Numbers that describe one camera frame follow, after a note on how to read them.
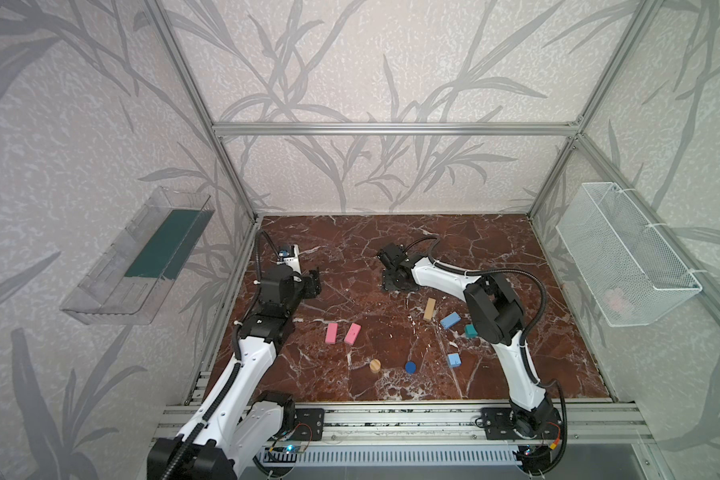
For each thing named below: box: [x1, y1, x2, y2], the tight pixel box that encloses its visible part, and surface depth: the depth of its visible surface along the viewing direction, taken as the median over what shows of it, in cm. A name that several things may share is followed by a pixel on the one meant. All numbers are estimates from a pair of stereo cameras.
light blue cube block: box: [447, 353, 461, 367], surface depth 84 cm
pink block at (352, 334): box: [344, 322, 361, 345], surface depth 90 cm
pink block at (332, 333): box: [325, 322, 338, 344], surface depth 90 cm
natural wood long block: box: [423, 297, 436, 321], surface depth 96 cm
